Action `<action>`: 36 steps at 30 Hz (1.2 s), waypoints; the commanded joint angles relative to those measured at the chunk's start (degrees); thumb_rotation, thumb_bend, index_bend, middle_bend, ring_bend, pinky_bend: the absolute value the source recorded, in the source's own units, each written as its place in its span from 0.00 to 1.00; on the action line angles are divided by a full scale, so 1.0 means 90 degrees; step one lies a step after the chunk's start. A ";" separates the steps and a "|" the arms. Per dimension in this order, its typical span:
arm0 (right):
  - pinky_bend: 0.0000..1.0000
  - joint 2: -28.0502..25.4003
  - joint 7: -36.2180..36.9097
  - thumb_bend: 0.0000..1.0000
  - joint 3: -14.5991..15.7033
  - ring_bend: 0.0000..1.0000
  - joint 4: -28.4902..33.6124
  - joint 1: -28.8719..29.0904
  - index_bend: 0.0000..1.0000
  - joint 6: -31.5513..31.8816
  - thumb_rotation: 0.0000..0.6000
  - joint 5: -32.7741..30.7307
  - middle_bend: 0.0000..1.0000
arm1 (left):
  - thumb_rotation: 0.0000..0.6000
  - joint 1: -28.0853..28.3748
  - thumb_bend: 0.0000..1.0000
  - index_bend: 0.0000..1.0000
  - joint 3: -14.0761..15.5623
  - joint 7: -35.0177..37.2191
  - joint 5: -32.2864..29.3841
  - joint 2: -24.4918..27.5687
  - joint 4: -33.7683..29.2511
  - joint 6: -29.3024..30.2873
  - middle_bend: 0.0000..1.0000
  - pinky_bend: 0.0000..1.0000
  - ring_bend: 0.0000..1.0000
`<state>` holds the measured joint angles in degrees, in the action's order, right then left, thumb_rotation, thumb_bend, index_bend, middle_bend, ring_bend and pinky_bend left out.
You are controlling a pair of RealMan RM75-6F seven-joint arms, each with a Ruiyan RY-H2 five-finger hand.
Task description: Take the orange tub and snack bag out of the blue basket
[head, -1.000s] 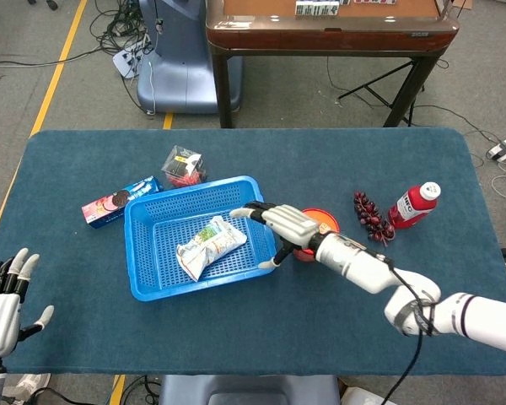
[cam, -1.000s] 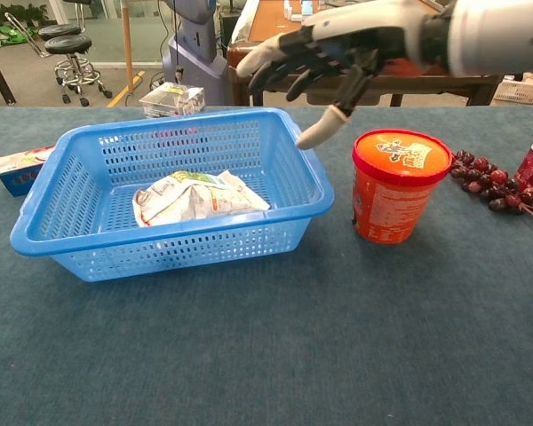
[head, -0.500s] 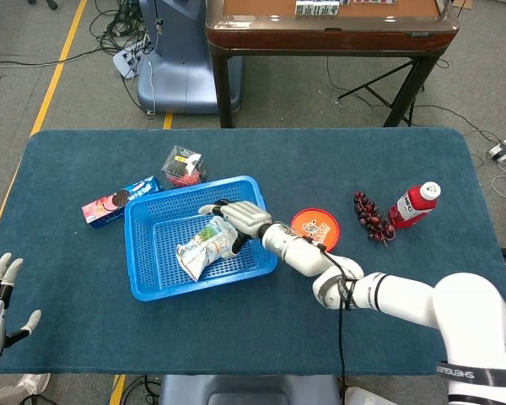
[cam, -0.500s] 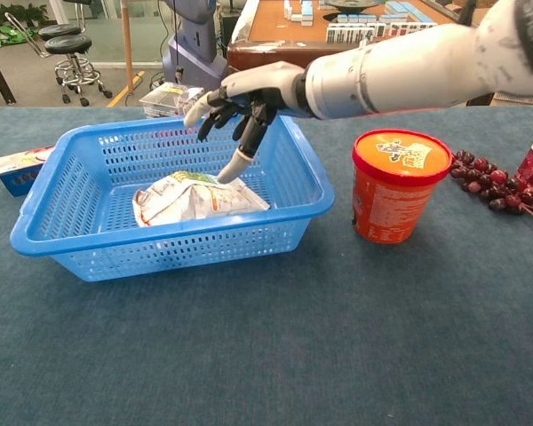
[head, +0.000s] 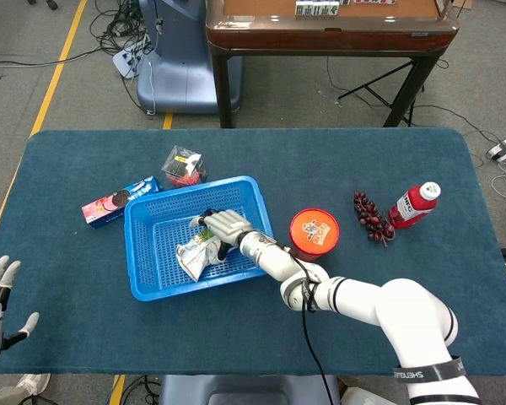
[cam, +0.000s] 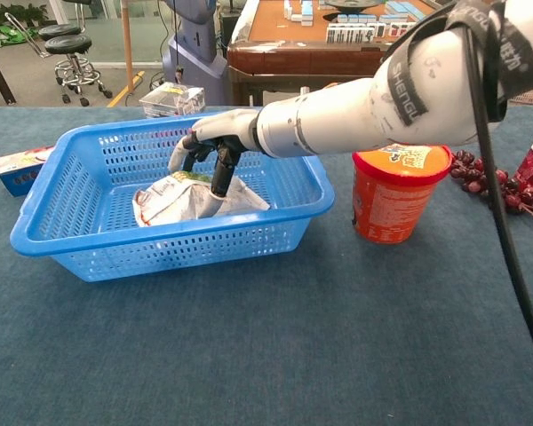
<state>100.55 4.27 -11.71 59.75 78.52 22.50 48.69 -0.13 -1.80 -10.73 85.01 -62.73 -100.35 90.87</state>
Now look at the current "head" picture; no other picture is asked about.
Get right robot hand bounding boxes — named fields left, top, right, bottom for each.
left=189, top=208, right=254, bottom=262

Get white power strip with plugs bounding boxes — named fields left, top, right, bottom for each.
left=111, top=41, right=151, bottom=79

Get white snack bag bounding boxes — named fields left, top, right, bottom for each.
left=175, top=227, right=237, bottom=283

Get tangled black floor cables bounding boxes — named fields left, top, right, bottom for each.
left=88, top=0, right=153, bottom=56

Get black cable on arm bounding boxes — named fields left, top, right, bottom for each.
left=277, top=244, right=336, bottom=405

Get blue plastic basket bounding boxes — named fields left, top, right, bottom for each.
left=123, top=175, right=279, bottom=303

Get white sneaker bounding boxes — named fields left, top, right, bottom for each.
left=0, top=373, right=51, bottom=405

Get dark red grape bunch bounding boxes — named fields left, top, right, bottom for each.
left=353, top=190, right=396, bottom=248

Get blue grey machine base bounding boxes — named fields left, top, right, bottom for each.
left=136, top=0, right=244, bottom=115

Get blue grey robot torso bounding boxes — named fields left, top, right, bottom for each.
left=158, top=374, right=342, bottom=405

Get red bottle with white cap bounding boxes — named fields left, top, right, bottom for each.
left=387, top=181, right=442, bottom=230

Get row of mahjong tiles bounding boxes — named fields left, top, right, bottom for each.
left=294, top=0, right=341, bottom=18

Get brown mahjong table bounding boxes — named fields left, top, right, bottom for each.
left=205, top=0, right=460, bottom=129

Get blue pink cookie box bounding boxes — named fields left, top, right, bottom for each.
left=81, top=175, right=164, bottom=230

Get orange lidded noodle cup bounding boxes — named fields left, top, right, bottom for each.
left=288, top=208, right=341, bottom=262

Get teal felt table mat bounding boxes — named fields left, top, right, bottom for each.
left=0, top=128, right=506, bottom=376

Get clear box with red contents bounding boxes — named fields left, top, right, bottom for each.
left=160, top=144, right=208, bottom=189

